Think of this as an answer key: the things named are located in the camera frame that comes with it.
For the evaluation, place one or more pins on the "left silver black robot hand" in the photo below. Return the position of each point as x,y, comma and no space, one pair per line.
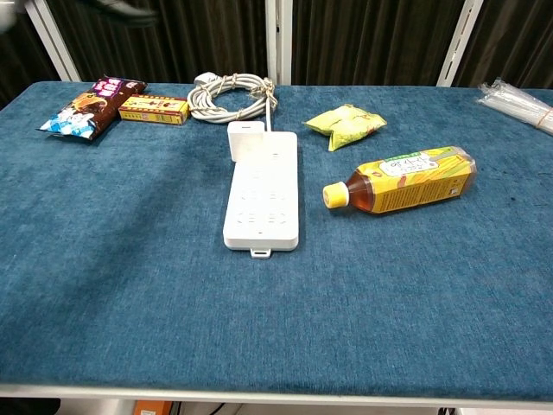
129,8

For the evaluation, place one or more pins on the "white AC adapter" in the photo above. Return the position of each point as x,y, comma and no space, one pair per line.
246,140

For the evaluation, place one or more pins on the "white power strip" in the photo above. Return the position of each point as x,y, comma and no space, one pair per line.
265,203

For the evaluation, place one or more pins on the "black pleated curtain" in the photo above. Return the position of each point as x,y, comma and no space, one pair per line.
17,60
181,43
371,39
514,39

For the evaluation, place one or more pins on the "yellow red carton box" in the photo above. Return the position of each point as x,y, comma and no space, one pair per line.
153,110

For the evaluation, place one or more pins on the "brown snack bag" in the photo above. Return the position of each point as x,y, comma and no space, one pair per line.
82,110

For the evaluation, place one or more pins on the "yellow green snack packet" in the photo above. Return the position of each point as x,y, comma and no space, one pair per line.
345,125

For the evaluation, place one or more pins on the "tea bottle with yellow label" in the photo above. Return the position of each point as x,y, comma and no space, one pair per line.
406,181

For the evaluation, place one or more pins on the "blue table cloth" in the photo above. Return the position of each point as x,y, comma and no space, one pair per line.
276,311

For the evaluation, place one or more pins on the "orange box under table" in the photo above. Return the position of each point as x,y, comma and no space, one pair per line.
151,408

